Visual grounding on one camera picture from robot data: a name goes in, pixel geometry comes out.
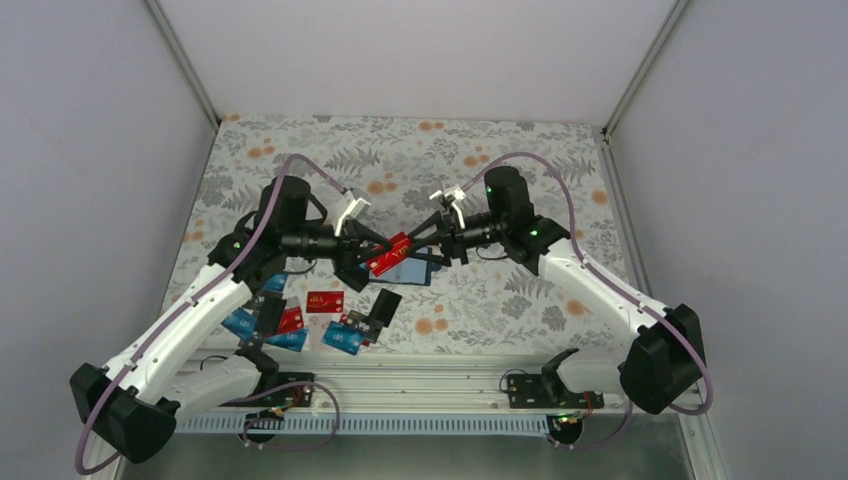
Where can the black vip card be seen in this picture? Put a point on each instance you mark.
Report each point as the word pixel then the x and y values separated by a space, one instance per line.
pixel 371 328

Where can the blue card pile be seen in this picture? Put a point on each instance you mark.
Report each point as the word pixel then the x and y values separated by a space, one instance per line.
pixel 343 338
pixel 276 283

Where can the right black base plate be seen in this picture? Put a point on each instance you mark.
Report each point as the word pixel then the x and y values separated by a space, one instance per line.
pixel 536 391

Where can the grey slotted cable duct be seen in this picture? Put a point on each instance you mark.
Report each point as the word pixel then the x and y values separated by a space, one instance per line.
pixel 498 424

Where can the red card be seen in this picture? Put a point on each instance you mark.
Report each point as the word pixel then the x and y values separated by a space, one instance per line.
pixel 400 245
pixel 290 320
pixel 325 302

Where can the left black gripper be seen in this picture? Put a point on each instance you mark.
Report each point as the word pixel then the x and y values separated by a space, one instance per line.
pixel 350 253

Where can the floral patterned table mat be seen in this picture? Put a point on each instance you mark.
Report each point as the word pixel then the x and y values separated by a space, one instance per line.
pixel 489 306

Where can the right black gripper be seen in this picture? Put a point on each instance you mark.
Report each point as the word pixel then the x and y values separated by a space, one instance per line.
pixel 450 245

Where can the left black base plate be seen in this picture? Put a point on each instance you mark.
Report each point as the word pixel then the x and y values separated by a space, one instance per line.
pixel 277 390

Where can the blue leather card holder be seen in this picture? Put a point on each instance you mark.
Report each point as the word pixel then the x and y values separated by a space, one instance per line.
pixel 415 272

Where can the blue card centre pile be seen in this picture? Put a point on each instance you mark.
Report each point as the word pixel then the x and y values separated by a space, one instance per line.
pixel 343 338

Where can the aluminium rail frame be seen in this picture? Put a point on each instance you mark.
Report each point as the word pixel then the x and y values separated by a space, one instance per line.
pixel 381 383

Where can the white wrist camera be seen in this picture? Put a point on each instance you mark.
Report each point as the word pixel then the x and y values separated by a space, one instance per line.
pixel 353 204
pixel 450 199

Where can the blue card far left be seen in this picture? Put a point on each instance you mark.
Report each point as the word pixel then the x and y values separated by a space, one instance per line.
pixel 241 323

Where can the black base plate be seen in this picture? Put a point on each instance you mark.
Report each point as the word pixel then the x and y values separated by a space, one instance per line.
pixel 277 390
pixel 536 391

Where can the blue card upper pile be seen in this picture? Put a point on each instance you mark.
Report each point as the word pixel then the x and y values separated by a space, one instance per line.
pixel 276 283

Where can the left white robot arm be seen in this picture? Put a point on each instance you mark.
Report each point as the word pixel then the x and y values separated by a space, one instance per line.
pixel 134 401

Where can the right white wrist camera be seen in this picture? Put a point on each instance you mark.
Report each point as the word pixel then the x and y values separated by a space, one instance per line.
pixel 450 199

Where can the blue card front left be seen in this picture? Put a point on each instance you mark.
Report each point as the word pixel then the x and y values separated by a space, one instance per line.
pixel 293 340

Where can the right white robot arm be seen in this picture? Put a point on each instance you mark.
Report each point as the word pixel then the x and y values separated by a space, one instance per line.
pixel 665 354

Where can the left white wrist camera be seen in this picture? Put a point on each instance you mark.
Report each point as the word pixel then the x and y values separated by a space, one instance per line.
pixel 353 204

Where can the small black card top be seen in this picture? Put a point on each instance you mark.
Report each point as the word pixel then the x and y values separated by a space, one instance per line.
pixel 385 307

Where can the black card lower left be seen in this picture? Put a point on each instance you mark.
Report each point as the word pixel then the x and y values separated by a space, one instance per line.
pixel 269 314

